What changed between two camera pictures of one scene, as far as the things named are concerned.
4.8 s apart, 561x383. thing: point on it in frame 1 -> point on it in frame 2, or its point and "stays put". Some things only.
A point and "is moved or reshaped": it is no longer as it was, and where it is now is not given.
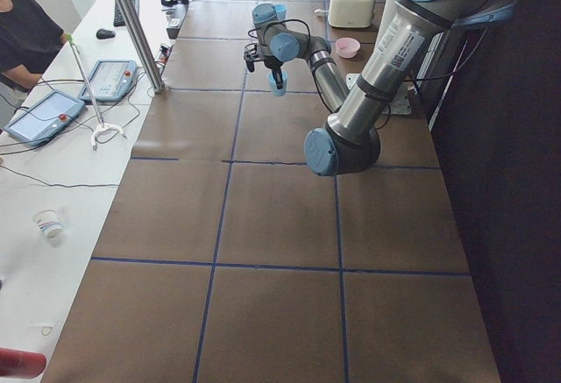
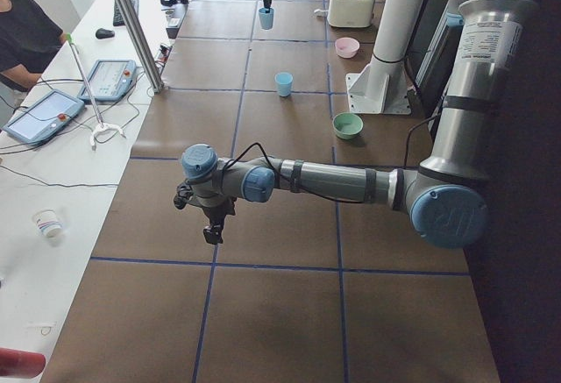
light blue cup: [280, 10] is moved or reshaped
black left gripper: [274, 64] -> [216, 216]
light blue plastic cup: [279, 92] is moved or reshaped
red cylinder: [19, 364] stays put
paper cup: [48, 223] stays put
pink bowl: [347, 47] stays put
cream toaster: [351, 12] stays put
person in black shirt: [30, 33] stays put
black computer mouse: [105, 34] stays put
